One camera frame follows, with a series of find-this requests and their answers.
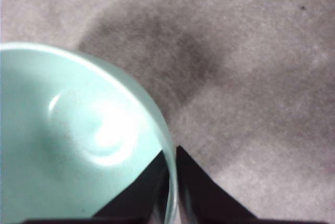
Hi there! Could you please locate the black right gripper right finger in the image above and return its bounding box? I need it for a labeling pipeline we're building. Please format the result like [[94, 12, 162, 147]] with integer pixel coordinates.
[[176, 145, 259, 221]]

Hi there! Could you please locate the teal ceramic bowl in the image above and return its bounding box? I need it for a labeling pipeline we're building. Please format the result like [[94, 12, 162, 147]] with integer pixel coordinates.
[[0, 41, 179, 224]]

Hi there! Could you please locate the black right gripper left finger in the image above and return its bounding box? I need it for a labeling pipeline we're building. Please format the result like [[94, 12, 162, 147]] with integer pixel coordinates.
[[92, 150, 169, 220]]

